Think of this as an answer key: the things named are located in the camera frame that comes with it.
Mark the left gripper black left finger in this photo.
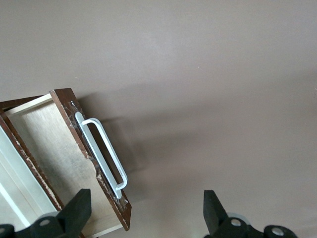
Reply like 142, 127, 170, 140
29, 188, 93, 238

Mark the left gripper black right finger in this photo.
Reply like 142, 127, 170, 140
203, 189, 264, 238

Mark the white metal drawer handle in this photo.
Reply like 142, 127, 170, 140
74, 111, 129, 199

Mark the dark wooden board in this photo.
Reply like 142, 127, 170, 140
4, 88, 132, 238

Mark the brown table cover sheet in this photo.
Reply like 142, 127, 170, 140
0, 0, 317, 238

